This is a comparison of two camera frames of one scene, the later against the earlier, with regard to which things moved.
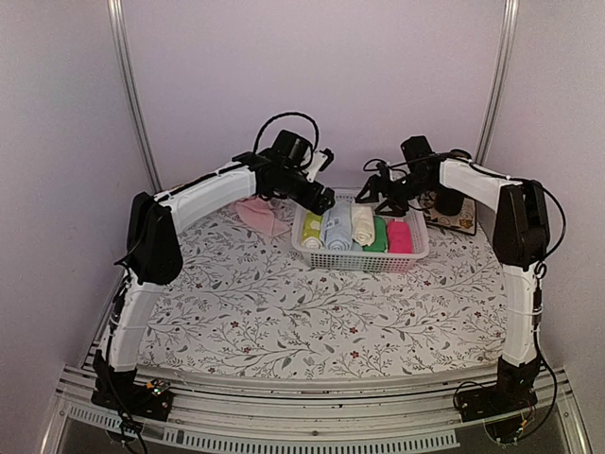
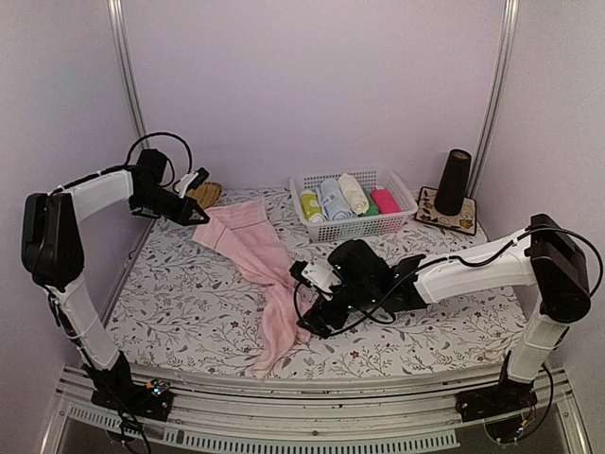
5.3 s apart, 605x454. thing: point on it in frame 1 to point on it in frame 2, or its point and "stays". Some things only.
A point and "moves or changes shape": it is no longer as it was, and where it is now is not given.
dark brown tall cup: (448, 200) stays
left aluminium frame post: (123, 60) stays
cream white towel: (363, 225) to (355, 197)
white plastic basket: (317, 260) to (370, 225)
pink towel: (259, 213) moves or changes shape
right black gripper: (374, 195) to (318, 324)
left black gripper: (319, 207) to (184, 214)
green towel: (380, 243) to (371, 210)
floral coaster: (464, 221) stays
